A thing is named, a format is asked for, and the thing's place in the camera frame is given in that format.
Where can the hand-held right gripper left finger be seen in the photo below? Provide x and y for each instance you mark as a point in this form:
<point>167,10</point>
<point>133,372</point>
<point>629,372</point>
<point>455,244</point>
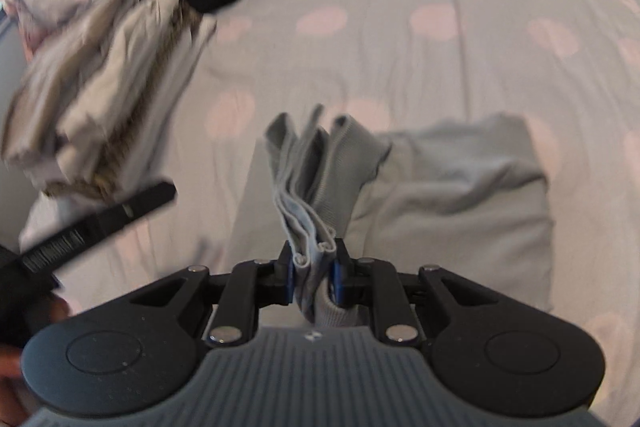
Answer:
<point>288,279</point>

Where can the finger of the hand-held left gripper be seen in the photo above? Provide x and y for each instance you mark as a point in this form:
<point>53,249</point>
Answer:
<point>110,214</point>

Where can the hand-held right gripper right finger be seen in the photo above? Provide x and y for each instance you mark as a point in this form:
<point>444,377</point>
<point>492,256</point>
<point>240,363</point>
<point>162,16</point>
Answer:
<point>340,279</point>

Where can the light grey long-sleeve shirt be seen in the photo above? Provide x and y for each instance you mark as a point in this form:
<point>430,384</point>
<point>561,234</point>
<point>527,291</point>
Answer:
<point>450,207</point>

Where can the pile of folded clothes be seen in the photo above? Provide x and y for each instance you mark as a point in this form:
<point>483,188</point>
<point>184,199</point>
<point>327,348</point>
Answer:
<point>100,72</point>

